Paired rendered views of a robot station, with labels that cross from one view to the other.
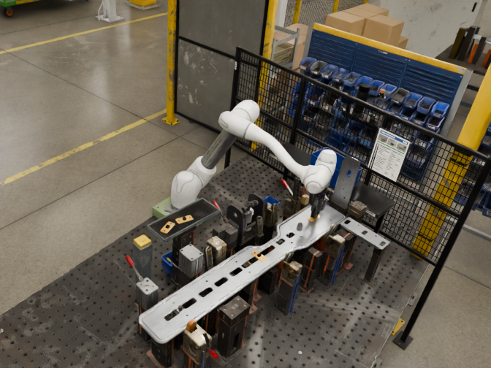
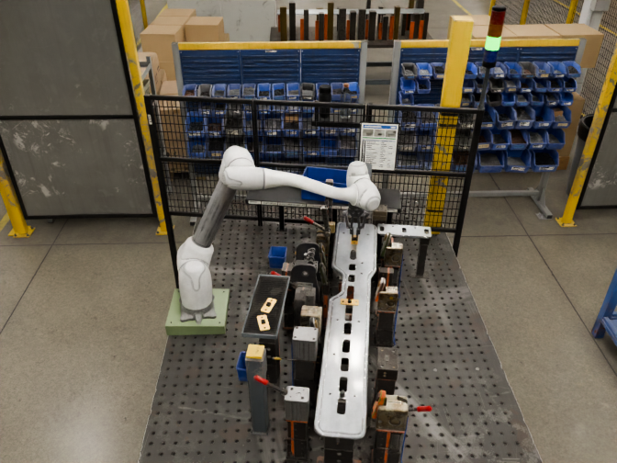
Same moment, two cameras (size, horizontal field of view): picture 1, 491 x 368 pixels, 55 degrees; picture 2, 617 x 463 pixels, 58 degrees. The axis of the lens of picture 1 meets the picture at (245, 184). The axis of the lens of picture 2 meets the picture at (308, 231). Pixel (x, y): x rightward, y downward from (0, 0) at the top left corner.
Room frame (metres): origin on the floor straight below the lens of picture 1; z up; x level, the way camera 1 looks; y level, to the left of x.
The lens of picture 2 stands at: (0.28, 1.09, 2.71)
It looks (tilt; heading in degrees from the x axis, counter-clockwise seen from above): 34 degrees down; 327
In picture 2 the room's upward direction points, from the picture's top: straight up
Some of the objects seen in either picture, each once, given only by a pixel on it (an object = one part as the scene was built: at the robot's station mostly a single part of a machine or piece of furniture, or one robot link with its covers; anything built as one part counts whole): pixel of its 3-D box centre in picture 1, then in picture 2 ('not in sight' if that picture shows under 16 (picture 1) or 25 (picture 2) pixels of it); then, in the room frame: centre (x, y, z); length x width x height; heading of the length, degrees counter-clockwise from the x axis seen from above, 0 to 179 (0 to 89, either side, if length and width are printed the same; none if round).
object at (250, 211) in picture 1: (242, 235); (307, 294); (2.00, -0.03, 0.94); 0.18 x 0.13 x 0.49; 140
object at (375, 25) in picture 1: (363, 52); (192, 64); (6.78, -1.44, 0.52); 1.20 x 0.80 x 1.05; 146
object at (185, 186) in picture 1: (185, 188); (195, 281); (2.40, 0.38, 0.92); 0.18 x 0.16 x 0.22; 161
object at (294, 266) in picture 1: (287, 286); (386, 317); (1.73, -0.29, 0.87); 0.12 x 0.09 x 0.35; 50
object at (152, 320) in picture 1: (257, 259); (351, 306); (1.77, -0.11, 1.00); 1.38 x 0.22 x 0.02; 140
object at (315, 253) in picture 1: (310, 271); (384, 292); (1.89, -0.43, 0.84); 0.11 x 0.08 x 0.29; 50
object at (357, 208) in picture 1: (351, 227); (377, 234); (2.28, -0.69, 0.88); 0.08 x 0.08 x 0.36; 50
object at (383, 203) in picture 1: (328, 177); (323, 197); (2.61, -0.54, 1.01); 0.90 x 0.22 x 0.03; 50
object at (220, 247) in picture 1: (214, 269); (311, 342); (1.77, 0.10, 0.89); 0.13 x 0.11 x 0.38; 50
